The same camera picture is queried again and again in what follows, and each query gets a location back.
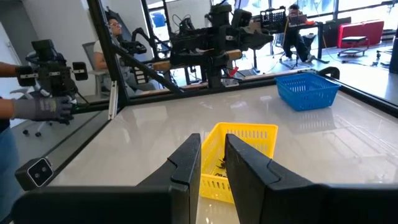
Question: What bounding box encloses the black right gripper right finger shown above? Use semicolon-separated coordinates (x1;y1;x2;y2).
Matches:
224;133;398;224

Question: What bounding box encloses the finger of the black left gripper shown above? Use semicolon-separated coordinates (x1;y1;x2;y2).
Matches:
253;30;275;50

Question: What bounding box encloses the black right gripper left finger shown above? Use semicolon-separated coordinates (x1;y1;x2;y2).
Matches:
12;133;202;224

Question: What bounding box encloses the yellow plastic basket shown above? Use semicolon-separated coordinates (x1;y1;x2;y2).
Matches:
198;122;279;205

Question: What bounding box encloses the person's forearm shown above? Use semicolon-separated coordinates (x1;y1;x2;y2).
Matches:
0;61;20;78
0;98;16;121

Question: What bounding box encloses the black perforated panel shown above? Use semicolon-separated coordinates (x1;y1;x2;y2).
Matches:
260;7;287;32

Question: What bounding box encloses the person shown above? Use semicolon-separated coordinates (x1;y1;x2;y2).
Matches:
0;119;23;224
281;3;317;63
93;15;156;98

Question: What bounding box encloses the open laptop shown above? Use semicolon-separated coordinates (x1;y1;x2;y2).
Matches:
289;12;309;26

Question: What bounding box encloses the black desk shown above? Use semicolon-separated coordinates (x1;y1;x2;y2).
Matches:
253;21;331;68

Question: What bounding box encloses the blue plastic basket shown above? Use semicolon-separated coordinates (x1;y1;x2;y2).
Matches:
275;72;342;112

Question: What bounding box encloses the blue bin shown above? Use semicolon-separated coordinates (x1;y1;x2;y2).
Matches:
152;12;166;28

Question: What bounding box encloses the black low stool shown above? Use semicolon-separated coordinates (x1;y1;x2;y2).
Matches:
337;36;371;58

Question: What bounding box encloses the red padded bench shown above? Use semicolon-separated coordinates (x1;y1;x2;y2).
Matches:
337;19;386;49

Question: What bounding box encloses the silver aluminium bar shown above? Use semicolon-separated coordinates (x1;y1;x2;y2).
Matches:
108;80;119;121

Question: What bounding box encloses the grey office chair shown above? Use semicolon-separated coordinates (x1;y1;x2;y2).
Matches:
82;42;110;98

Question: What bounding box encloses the person's hand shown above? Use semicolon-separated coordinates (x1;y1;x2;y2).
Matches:
12;95;75;125

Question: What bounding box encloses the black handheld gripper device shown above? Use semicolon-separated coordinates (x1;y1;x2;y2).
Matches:
15;39;90;100

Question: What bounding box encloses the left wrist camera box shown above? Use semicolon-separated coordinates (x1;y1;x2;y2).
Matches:
231;8;252;29

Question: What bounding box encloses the metal clamp bracket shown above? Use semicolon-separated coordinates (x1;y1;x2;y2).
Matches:
222;77;240;88

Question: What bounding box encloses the black frame clamp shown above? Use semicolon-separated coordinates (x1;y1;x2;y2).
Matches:
318;66;340;80

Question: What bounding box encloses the black table-level camera box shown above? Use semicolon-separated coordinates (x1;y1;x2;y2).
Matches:
14;157;54;191

